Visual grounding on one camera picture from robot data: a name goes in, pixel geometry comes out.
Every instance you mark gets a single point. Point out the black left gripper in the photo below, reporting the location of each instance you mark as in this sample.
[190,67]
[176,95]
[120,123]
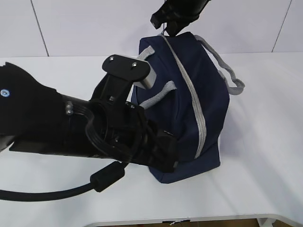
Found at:
[120,131]

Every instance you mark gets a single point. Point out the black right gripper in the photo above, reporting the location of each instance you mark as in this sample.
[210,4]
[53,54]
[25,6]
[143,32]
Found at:
[177,14]

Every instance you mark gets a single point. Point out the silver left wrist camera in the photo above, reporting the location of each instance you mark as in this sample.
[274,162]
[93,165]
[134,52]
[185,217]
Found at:
[139,72]

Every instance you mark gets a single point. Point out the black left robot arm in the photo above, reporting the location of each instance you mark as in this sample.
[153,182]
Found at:
[37,119]

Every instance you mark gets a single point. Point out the navy blue lunch bag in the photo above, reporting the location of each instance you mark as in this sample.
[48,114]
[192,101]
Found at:
[189,99]

